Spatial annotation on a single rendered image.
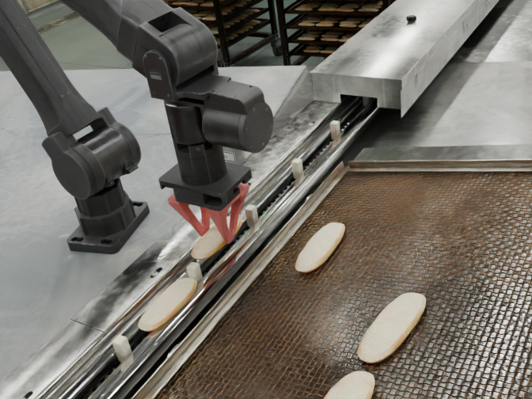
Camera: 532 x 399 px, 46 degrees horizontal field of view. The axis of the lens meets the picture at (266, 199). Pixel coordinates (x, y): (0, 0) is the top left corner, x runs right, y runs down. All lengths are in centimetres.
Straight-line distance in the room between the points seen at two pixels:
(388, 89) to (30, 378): 74
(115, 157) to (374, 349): 49
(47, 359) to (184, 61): 36
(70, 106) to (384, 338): 54
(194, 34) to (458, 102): 68
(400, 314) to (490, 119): 66
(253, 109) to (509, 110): 66
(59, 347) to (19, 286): 22
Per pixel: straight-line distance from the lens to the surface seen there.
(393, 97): 114
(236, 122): 67
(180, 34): 70
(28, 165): 131
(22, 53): 92
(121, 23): 72
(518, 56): 150
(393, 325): 60
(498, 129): 117
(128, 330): 77
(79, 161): 88
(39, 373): 75
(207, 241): 82
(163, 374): 65
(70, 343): 77
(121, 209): 97
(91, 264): 95
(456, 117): 121
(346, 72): 117
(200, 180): 76
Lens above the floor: 135
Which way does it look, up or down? 32 degrees down
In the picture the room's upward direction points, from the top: 9 degrees counter-clockwise
